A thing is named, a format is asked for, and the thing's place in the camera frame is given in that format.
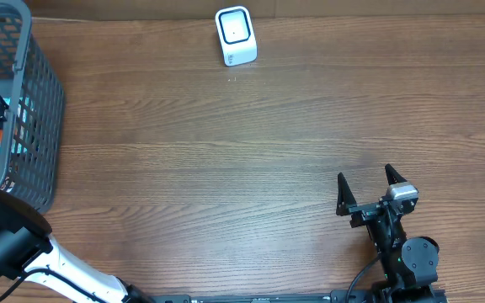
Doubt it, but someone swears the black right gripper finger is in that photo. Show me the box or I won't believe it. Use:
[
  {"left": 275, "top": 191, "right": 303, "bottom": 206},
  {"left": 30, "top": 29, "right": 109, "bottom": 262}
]
[
  {"left": 336, "top": 173, "right": 357, "bottom": 216},
  {"left": 385, "top": 163, "right": 406, "bottom": 185}
]

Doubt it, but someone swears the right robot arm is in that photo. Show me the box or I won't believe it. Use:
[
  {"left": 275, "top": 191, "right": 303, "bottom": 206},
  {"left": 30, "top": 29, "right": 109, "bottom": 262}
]
[{"left": 331, "top": 164, "right": 447, "bottom": 303}]

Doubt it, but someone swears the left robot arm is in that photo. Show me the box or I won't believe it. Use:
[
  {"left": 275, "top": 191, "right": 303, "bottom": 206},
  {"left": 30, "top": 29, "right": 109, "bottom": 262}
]
[{"left": 0, "top": 188, "right": 151, "bottom": 302}]

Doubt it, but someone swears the white barcode scanner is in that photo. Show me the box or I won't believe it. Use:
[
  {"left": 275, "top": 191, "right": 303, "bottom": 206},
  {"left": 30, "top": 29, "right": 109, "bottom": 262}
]
[{"left": 215, "top": 6, "right": 258, "bottom": 66}]

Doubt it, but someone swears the grey plastic mesh basket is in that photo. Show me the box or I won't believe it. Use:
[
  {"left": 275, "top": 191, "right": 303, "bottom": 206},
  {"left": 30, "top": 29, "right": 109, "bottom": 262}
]
[{"left": 0, "top": 0, "right": 66, "bottom": 213}]

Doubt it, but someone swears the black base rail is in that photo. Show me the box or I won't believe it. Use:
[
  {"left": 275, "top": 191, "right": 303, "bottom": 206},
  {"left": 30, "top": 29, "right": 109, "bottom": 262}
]
[{"left": 149, "top": 290, "right": 378, "bottom": 303}]

